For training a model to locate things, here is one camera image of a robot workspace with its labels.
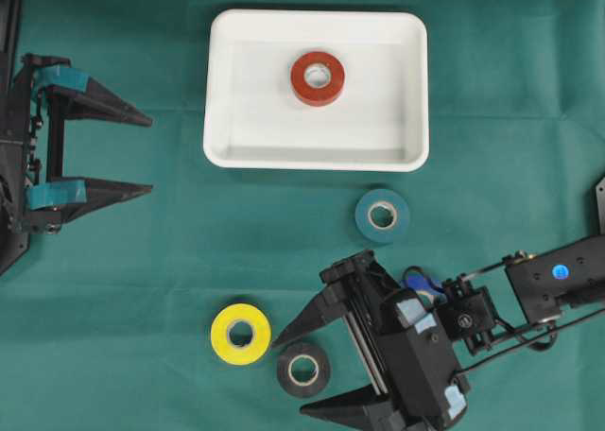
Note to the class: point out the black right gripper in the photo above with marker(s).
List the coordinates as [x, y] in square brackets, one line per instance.
[354, 289]

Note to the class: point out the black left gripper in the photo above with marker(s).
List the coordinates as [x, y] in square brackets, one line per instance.
[76, 96]

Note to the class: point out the black tape roll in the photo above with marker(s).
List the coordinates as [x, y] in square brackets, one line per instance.
[303, 370]

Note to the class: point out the red tape roll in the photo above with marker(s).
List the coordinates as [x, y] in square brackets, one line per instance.
[317, 78]

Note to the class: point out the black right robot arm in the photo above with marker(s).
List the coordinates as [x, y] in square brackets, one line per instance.
[543, 285]

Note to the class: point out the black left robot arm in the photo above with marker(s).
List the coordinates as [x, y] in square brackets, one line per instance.
[36, 102]

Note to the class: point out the yellow tape roll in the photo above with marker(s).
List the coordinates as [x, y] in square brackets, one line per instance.
[240, 334]

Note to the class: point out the blue tape roll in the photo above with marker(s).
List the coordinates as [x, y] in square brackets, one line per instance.
[415, 278]

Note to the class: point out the teal green tape roll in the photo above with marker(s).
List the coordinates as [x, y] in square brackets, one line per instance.
[382, 216]

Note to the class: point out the white plastic tray case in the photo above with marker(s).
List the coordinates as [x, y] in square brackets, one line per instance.
[380, 122]

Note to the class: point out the green table cloth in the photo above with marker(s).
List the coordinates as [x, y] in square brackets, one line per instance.
[105, 325]

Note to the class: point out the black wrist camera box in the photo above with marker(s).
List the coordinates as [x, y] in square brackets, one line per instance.
[421, 364]

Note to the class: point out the grey right base plate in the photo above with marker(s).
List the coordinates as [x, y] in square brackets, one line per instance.
[600, 204]

